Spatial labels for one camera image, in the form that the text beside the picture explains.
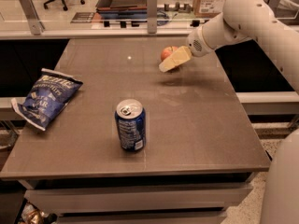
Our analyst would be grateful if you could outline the blue soda can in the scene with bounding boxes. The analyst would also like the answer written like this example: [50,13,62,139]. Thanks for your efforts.
[115,99,146,151]

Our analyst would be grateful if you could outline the middle metal railing bracket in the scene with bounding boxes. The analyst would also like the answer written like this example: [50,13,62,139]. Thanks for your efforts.
[147,0,157,34]

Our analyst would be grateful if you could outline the blue chip bag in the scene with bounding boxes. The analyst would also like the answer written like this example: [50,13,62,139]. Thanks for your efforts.
[11,68,83,131]

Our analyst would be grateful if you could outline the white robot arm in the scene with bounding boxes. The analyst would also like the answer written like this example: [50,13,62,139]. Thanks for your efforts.
[159,0,299,224]

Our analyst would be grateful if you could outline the left metal railing bracket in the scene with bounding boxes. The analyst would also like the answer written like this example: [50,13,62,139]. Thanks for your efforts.
[19,0,44,35]

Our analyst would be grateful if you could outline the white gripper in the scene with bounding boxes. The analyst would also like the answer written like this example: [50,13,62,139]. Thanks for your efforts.
[159,27,213,72]

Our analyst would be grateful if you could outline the red apple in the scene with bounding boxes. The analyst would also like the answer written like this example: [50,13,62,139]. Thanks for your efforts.
[161,46,178,61]

